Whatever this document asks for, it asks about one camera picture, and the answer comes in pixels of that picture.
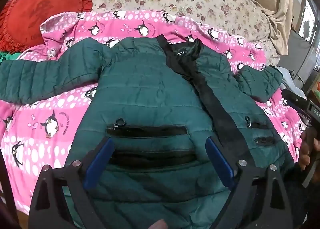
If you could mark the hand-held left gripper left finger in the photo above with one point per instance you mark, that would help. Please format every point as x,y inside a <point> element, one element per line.
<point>98,166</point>

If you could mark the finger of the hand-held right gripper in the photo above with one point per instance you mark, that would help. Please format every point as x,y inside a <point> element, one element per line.
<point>293,96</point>

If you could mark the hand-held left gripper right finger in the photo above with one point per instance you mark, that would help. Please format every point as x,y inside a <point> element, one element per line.
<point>220,164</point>

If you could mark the green puffer jacket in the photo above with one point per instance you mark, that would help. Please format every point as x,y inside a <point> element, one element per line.
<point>150,89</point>

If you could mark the person's right hand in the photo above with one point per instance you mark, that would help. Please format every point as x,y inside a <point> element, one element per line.
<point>306,151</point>

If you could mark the light blue cloth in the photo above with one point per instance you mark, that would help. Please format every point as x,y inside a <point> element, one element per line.
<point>290,79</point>

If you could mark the grey cabinet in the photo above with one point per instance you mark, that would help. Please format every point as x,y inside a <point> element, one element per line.
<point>303,51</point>

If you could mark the pink penguin print blanket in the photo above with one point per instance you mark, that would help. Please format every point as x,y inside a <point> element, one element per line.
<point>50,109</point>

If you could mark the light green cloth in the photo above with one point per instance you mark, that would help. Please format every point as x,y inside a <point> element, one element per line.
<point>6,56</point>

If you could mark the red ruffled pillow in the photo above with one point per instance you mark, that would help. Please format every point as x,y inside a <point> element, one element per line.
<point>35,14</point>

